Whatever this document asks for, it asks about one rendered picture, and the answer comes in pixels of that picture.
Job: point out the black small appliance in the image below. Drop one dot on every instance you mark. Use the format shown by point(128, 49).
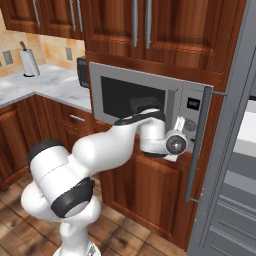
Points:
point(82, 71)

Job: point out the wooden wall cupboard door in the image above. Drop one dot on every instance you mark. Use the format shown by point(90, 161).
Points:
point(190, 30)
point(56, 16)
point(106, 23)
point(16, 13)

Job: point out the grey wall outlet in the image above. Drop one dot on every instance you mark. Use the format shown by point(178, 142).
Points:
point(69, 54)
point(8, 57)

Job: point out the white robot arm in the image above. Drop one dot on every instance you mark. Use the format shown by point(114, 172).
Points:
point(100, 150)

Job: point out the grey microwave oven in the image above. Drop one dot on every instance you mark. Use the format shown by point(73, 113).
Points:
point(196, 115)

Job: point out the wooden base cupboard door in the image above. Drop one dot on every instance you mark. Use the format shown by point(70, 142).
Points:
point(46, 120)
point(71, 138)
point(11, 143)
point(160, 196)

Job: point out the grey microwave door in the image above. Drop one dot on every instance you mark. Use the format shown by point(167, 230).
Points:
point(96, 96)

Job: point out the grey fridge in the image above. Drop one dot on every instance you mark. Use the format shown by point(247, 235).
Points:
point(226, 216)

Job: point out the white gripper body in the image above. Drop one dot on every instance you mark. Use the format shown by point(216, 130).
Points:
point(171, 159)

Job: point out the wooden drawer front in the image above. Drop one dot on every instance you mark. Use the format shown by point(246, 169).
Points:
point(66, 111)

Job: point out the white paper towel roll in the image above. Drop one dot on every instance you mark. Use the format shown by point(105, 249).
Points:
point(29, 61)

